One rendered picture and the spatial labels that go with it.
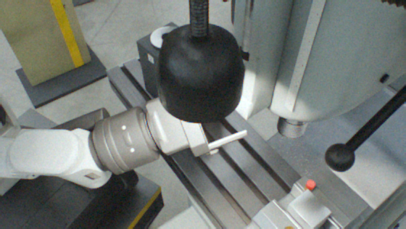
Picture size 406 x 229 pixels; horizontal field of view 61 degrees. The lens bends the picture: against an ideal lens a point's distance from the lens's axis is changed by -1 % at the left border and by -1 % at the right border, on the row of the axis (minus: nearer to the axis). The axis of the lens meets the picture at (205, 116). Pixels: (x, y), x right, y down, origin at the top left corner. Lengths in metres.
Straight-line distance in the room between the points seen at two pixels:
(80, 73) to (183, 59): 2.25
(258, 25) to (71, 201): 1.04
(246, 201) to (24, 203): 0.81
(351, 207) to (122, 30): 2.32
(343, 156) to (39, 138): 0.41
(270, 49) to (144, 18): 2.58
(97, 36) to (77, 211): 1.79
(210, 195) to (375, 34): 0.60
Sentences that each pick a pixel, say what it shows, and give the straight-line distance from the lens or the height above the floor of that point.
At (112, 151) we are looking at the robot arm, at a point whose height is 1.25.
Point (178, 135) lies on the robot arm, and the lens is 0.50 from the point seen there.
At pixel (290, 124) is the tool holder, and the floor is 1.24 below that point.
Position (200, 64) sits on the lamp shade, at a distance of 0.25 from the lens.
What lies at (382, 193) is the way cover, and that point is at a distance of 0.96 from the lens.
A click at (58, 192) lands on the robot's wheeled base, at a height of 0.59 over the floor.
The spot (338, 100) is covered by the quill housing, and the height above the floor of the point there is 1.40.
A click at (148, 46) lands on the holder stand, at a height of 1.10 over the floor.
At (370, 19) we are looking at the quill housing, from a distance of 0.32.
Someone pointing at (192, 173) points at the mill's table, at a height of 0.91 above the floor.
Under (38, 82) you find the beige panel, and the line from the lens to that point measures 2.51.
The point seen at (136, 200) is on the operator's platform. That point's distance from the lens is 1.42.
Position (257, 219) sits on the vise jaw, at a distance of 0.71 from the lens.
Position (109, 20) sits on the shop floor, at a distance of 2.94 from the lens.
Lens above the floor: 1.67
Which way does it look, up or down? 51 degrees down
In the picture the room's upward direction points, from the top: straight up
